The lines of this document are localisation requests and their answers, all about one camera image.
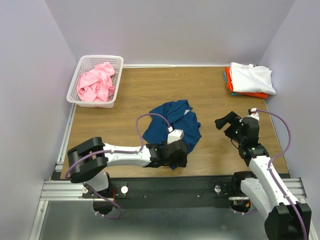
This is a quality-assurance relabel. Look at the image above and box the orange folded t-shirt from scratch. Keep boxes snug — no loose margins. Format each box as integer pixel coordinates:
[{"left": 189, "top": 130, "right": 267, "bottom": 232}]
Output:
[{"left": 224, "top": 66, "right": 269, "bottom": 100}]

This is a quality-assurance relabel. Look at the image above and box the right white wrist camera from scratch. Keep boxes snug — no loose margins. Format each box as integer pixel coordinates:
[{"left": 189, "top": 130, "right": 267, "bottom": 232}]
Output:
[{"left": 248, "top": 108, "right": 259, "bottom": 117}]

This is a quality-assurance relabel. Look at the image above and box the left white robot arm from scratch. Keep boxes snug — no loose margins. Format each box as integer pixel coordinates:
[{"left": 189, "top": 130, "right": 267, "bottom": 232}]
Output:
[{"left": 65, "top": 137, "right": 188, "bottom": 198}]

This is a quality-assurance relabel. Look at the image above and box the teal folded t-shirt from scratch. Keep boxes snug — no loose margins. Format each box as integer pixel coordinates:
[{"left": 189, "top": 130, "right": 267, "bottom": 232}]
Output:
[{"left": 223, "top": 72, "right": 240, "bottom": 96}]

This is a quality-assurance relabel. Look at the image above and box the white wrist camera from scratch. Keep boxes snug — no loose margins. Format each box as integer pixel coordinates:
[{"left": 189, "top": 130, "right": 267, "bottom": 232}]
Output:
[
  {"left": 167, "top": 126, "right": 184, "bottom": 145},
  {"left": 248, "top": 108, "right": 259, "bottom": 117}
]

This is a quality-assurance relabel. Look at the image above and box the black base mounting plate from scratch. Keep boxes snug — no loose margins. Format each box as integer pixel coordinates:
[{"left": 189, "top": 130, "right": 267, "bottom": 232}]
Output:
[{"left": 82, "top": 175, "right": 250, "bottom": 210}]

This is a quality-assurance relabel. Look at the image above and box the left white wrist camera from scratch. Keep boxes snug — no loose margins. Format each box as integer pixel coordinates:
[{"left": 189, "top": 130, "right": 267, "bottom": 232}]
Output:
[{"left": 167, "top": 126, "right": 184, "bottom": 145}]

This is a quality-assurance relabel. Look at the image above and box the left aluminium side rail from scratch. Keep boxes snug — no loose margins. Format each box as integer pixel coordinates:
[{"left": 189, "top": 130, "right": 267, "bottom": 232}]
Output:
[{"left": 54, "top": 103, "right": 77, "bottom": 172}]

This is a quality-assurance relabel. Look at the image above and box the white plastic laundry basket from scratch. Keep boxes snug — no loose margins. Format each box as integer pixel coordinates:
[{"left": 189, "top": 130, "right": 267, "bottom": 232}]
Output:
[{"left": 66, "top": 55, "right": 124, "bottom": 108}]

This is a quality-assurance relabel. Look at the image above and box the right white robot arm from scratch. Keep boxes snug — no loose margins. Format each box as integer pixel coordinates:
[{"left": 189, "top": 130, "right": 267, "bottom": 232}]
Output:
[{"left": 215, "top": 108, "right": 312, "bottom": 240}]

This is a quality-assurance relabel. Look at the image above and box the aluminium frame rail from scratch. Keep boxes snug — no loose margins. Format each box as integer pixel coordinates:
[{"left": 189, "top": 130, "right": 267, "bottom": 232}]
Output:
[{"left": 41, "top": 176, "right": 308, "bottom": 201}]

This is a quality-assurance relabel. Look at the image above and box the pink t-shirt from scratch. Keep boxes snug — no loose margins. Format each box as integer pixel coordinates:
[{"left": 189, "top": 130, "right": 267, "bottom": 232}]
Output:
[{"left": 76, "top": 62, "right": 116, "bottom": 102}]

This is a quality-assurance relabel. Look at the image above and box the white folded t-shirt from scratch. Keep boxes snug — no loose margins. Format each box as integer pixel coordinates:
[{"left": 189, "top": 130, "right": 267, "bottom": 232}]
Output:
[{"left": 229, "top": 62, "right": 276, "bottom": 96}]

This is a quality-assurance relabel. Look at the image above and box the dark blue printed t-shirt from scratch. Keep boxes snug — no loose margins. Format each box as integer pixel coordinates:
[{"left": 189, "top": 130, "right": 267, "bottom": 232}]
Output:
[{"left": 135, "top": 100, "right": 202, "bottom": 168}]

